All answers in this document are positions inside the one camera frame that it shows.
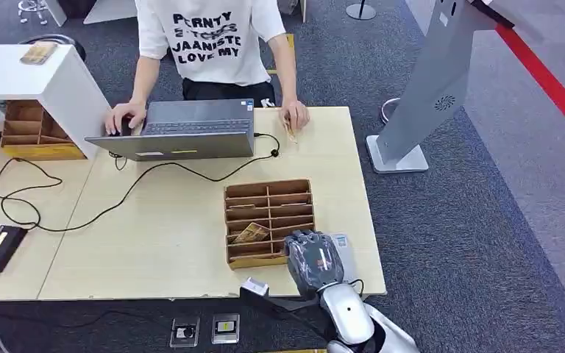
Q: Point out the person's right hand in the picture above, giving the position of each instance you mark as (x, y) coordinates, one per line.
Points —
(126, 113)

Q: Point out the round stanchion base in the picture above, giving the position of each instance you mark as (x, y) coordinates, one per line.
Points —
(360, 10)
(387, 111)

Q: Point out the white furniture panel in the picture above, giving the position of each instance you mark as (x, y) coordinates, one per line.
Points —
(107, 12)

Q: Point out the floor socket with yellow label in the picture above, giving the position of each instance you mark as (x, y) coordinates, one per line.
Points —
(225, 328)

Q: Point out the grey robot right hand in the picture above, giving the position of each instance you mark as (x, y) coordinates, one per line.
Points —
(314, 260)

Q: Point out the person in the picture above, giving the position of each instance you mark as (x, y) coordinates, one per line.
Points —
(214, 68)

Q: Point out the floor socket with black plug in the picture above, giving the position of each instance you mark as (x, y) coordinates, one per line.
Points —
(184, 332)

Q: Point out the black round stool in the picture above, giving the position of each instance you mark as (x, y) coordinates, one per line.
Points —
(70, 41)

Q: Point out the black power adapter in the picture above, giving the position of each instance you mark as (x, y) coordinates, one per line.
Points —
(0, 248)

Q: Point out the person's left hand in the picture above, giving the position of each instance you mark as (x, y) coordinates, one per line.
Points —
(298, 114)

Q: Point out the white desk shelf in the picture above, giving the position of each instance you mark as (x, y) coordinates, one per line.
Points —
(63, 87)

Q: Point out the grey laptop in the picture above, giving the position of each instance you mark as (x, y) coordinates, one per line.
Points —
(190, 143)

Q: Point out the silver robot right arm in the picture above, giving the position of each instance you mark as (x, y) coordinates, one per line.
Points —
(348, 312)

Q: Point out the chrome chair base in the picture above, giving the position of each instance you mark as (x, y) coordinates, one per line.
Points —
(31, 9)

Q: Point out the yellow floor tape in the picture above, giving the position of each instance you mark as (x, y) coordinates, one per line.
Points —
(290, 41)

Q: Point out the black computer mouse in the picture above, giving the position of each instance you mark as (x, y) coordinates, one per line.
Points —
(126, 127)

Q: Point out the grey kiosk stand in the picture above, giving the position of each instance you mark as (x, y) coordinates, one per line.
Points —
(433, 78)

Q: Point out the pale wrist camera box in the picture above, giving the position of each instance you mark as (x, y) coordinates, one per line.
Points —
(254, 287)

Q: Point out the wooden card box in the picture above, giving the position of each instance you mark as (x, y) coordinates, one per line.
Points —
(243, 262)
(39, 151)

